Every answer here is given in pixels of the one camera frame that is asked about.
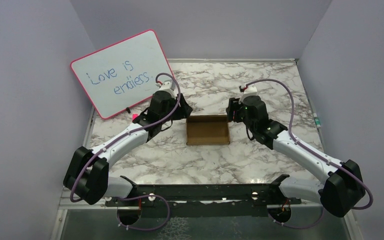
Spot brown cardboard box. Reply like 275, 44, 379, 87
186, 115, 231, 146

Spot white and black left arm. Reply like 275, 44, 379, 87
63, 90, 193, 206

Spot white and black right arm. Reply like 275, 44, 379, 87
226, 95, 366, 218

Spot pink marker pen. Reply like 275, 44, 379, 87
132, 114, 139, 121

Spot pink framed whiteboard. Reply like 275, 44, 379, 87
70, 29, 172, 120

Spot green capped marker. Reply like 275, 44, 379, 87
312, 113, 321, 129

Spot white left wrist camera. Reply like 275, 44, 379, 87
159, 80, 176, 94

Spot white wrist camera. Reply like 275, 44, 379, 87
240, 84, 258, 98
159, 80, 176, 94

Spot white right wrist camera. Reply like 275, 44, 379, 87
240, 84, 258, 98

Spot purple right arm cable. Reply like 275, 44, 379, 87
238, 78, 374, 230

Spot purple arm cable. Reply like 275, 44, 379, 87
69, 72, 182, 232
238, 78, 374, 230

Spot aluminium frame rail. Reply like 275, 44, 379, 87
58, 185, 354, 210

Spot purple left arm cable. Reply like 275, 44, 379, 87
69, 72, 182, 232

